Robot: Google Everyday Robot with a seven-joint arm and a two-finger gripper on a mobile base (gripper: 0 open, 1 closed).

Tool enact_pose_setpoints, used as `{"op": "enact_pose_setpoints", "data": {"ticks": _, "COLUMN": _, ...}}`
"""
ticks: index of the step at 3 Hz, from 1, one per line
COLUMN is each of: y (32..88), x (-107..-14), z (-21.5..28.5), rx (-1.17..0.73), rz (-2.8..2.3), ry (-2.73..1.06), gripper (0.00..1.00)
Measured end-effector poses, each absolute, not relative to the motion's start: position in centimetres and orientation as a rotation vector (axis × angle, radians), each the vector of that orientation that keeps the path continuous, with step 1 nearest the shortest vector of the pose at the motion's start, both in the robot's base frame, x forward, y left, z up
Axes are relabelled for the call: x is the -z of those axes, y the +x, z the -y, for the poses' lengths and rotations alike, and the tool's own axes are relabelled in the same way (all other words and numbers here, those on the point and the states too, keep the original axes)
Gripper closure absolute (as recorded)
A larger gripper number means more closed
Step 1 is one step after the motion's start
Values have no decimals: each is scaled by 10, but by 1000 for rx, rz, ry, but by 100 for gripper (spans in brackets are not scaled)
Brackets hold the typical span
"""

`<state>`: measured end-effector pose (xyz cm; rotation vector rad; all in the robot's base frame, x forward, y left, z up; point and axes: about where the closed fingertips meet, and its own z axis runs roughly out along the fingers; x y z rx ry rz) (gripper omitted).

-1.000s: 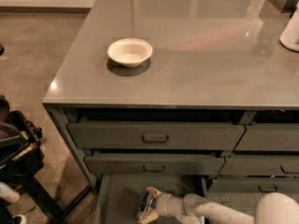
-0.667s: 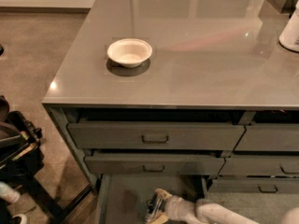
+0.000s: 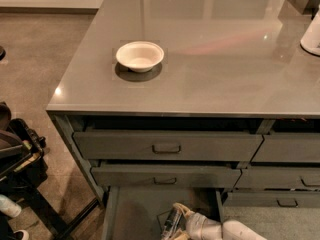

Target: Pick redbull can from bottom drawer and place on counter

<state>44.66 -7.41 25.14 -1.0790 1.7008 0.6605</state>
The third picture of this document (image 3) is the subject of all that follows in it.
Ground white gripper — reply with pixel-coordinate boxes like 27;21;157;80
173;203;222;240

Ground silver blue redbull can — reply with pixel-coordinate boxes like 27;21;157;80
161;207;182;240

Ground open bottom left drawer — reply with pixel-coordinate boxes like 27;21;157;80
102;186;223;240

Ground middle right grey drawer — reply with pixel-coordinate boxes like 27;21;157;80
236;166;320;189

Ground grey drawer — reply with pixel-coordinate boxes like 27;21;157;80
253;133;320;163
91;164;241;188
236;166;320;189
223;191;320;208
73;130;263;161

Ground middle left grey drawer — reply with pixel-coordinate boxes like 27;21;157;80
91;164;241;188

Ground bottom right grey drawer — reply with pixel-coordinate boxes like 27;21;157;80
223;191;320;208

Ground top right grey drawer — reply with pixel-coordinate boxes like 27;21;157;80
253;133;320;163

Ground top left grey drawer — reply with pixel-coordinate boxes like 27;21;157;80
73;130;263;161

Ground grey cabinet with counter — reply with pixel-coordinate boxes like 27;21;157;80
47;0;320;198

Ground white appliance on counter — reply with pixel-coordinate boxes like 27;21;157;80
300;6;320;56

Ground white shoe lower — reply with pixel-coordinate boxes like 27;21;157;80
14;230;29;240

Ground white shoe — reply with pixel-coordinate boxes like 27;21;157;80
14;230;29;240
0;195;22;218

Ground black cart with items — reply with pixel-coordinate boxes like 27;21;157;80
0;102;99;240

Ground white paper bowl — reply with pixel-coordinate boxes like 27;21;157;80
116;41;164;73

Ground white shoe upper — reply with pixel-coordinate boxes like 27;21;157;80
0;195;22;218

